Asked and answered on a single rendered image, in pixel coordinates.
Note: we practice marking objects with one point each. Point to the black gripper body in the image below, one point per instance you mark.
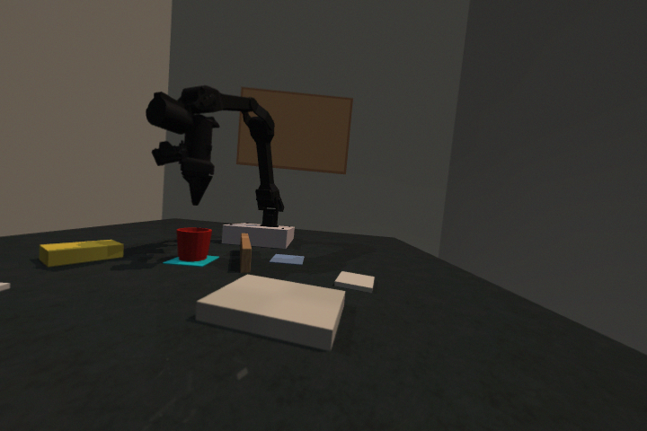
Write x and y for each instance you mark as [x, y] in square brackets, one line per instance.
[198, 162]

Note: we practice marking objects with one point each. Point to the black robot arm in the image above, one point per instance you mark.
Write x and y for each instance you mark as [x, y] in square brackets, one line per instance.
[177, 116]

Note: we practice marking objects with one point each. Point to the red cup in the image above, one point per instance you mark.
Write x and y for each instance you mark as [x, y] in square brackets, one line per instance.
[193, 243]

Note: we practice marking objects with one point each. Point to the yellow rectangular block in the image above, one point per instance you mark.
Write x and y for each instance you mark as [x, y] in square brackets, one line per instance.
[56, 254]

